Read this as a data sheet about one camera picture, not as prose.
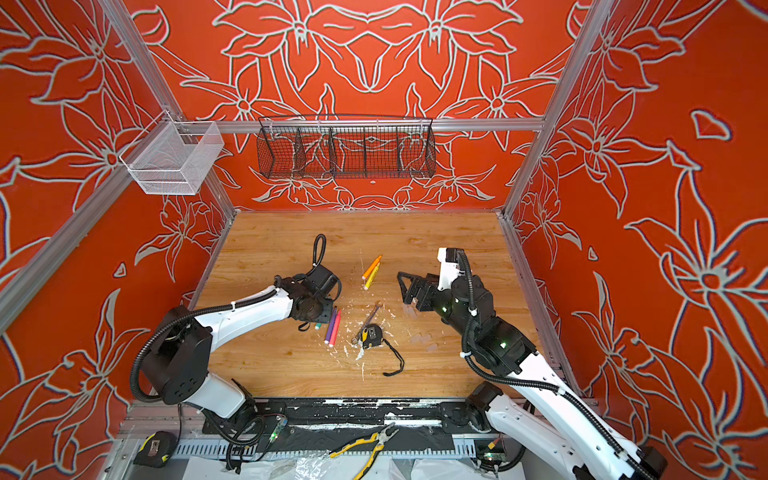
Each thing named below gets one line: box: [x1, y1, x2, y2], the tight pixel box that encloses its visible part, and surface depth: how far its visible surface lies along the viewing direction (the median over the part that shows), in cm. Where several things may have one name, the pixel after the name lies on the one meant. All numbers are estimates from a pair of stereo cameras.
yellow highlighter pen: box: [364, 262, 381, 291], surface depth 102 cm
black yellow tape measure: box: [133, 431, 177, 468], surface depth 69 cm
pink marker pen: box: [328, 309, 342, 348], surface depth 89 cm
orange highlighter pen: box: [361, 254, 383, 281], surface depth 102 cm
